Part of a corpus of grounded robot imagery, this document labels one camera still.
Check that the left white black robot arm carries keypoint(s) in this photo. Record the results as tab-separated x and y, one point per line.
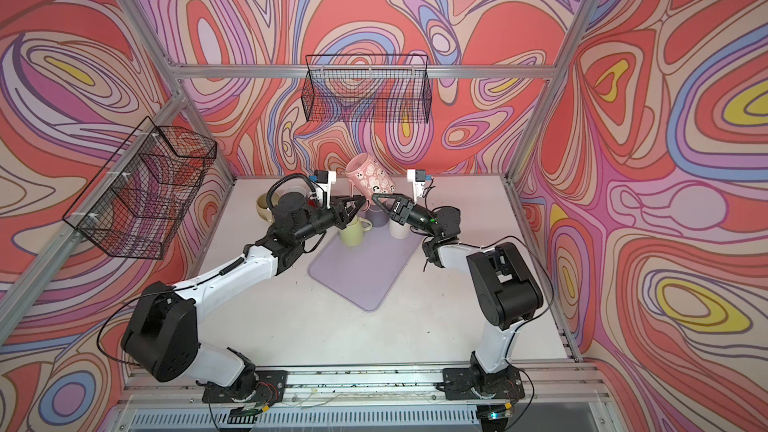
162	334

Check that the purple mug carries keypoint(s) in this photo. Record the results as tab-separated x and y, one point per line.
377	216

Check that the white mug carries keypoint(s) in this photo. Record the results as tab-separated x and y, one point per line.
398	231

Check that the light green mug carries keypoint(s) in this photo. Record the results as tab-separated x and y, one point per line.
353	234

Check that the black wire basket wall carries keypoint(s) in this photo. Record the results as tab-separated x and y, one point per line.
147	197
367	88

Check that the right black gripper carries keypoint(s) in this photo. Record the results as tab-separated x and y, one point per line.
401	209

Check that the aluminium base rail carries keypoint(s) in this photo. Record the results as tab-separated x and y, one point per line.
400	397

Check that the beige speckled mug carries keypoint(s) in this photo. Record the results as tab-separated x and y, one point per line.
263	209

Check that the pink patterned mug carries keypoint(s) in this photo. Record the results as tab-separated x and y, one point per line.
368	176

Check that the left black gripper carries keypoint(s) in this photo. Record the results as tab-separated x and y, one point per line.
339	216

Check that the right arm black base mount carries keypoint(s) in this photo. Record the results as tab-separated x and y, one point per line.
470	383

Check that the black wire basket back wall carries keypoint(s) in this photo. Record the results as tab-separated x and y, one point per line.
367	88

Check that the black wire basket left wall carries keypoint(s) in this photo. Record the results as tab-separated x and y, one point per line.
147	197

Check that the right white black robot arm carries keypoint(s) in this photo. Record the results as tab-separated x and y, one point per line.
507	293

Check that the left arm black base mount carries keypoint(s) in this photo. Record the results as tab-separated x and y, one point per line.
260	386

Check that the lavender plastic tray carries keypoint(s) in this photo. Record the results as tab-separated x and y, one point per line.
364	275

